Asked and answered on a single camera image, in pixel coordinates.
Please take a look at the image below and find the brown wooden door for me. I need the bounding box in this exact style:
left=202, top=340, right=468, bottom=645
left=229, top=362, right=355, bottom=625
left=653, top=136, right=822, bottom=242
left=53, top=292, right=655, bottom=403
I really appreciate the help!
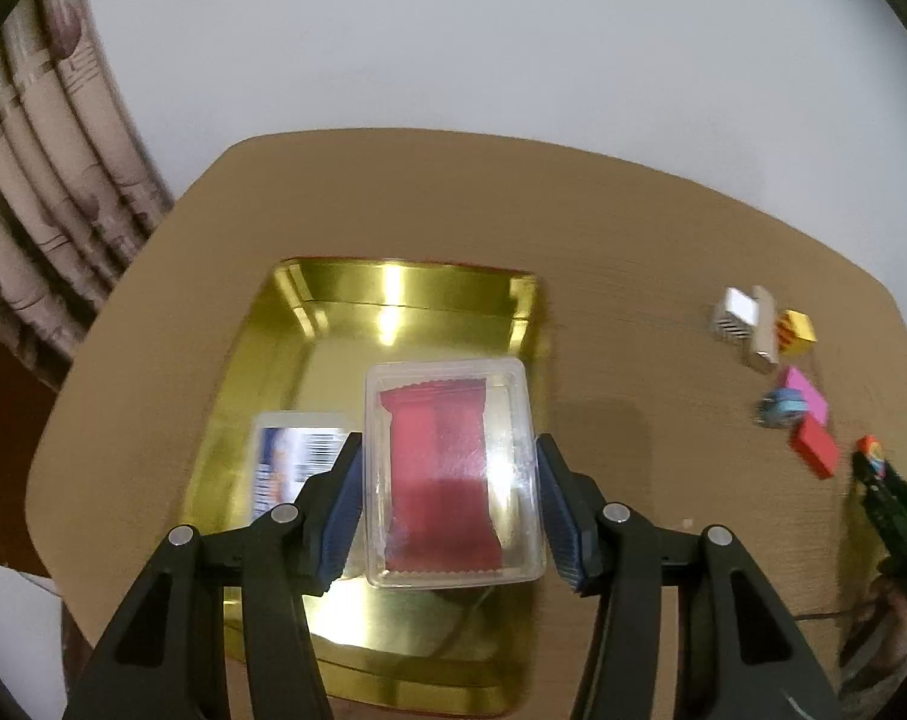
left=0, top=306, right=68, bottom=590

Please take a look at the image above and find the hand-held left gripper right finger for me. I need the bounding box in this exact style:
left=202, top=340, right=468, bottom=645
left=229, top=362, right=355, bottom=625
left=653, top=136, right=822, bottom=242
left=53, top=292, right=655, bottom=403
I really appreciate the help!
left=535, top=433, right=845, bottom=720

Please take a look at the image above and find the white striped block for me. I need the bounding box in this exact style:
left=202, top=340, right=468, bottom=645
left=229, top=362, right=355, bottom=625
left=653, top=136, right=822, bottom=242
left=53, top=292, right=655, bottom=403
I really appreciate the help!
left=712, top=287, right=758, bottom=344

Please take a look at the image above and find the red foil packet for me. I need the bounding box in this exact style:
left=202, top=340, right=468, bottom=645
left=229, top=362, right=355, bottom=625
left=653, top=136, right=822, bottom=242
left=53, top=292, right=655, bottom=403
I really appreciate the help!
left=380, top=379, right=505, bottom=577

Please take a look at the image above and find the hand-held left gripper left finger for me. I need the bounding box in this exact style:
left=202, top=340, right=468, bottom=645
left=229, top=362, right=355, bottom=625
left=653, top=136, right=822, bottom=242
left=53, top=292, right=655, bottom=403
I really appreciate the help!
left=63, top=431, right=366, bottom=720

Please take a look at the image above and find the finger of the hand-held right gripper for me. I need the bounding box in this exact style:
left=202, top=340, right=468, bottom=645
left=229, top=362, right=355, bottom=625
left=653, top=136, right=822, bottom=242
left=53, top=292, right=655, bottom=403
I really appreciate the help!
left=852, top=456, right=907, bottom=578

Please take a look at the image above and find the red tape measure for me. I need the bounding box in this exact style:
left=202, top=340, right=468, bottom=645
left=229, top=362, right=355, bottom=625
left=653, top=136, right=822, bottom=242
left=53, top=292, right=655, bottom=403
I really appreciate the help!
left=854, top=435, right=890, bottom=479

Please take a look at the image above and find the pink block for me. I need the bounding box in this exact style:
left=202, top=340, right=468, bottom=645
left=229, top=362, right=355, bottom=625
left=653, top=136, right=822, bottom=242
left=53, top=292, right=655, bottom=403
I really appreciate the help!
left=779, top=366, right=830, bottom=427

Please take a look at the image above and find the yellow cube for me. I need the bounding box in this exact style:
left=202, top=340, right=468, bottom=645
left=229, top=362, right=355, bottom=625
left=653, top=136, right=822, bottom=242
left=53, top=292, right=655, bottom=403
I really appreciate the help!
left=776, top=310, right=816, bottom=359

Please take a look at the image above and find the beige wooden block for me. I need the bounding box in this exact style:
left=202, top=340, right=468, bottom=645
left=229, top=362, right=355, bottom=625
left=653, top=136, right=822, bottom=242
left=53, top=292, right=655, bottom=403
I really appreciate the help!
left=748, top=286, right=782, bottom=374

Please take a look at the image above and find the clear plastic card box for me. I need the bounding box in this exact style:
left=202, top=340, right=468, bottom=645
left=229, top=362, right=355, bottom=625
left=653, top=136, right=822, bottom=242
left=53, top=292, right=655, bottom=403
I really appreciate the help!
left=249, top=411, right=354, bottom=523

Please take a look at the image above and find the gold metal tin tray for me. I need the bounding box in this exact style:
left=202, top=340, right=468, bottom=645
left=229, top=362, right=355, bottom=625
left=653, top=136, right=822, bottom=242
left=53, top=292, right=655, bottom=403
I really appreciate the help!
left=179, top=256, right=550, bottom=718

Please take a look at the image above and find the blue toy car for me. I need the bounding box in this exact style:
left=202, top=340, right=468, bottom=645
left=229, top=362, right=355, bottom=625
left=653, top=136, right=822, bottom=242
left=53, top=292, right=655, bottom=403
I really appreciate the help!
left=755, top=388, right=807, bottom=428

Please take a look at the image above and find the red block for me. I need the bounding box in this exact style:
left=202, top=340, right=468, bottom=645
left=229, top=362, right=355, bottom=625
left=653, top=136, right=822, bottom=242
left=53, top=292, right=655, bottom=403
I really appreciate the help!
left=789, top=416, right=840, bottom=481

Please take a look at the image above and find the blue printed card pack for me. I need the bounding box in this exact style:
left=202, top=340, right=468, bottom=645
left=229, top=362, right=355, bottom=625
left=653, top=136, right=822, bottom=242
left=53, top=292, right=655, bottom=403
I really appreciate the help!
left=253, top=426, right=349, bottom=518

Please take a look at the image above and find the beige patterned curtain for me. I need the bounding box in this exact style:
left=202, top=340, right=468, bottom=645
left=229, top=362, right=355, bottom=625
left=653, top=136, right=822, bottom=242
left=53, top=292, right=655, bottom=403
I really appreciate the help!
left=0, top=0, right=176, bottom=392

